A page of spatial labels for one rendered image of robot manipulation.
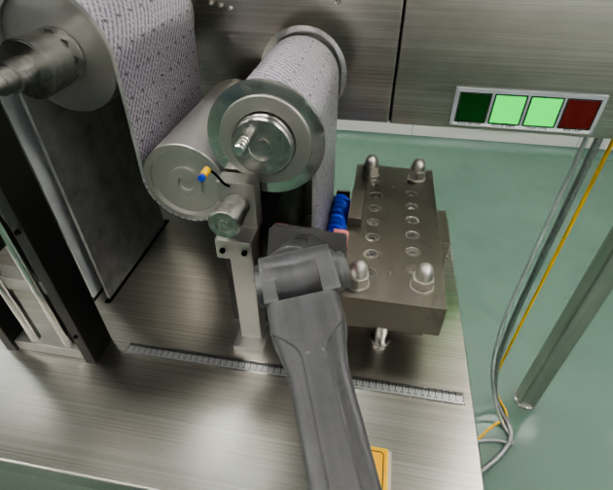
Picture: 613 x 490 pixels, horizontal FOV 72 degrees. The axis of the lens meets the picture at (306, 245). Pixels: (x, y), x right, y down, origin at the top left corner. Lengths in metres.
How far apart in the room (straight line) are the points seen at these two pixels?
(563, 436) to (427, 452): 1.26
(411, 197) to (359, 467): 0.62
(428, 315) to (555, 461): 1.23
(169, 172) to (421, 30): 0.48
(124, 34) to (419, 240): 0.52
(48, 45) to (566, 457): 1.80
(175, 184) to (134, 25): 0.20
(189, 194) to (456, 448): 0.51
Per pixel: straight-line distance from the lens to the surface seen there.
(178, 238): 0.97
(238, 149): 0.49
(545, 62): 0.87
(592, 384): 2.08
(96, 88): 0.62
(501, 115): 0.87
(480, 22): 0.82
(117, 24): 0.60
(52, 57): 0.57
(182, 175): 0.61
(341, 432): 0.31
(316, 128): 0.51
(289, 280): 0.37
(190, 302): 0.82
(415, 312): 0.64
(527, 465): 1.77
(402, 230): 0.76
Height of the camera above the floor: 1.48
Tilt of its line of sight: 40 degrees down
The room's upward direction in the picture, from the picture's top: straight up
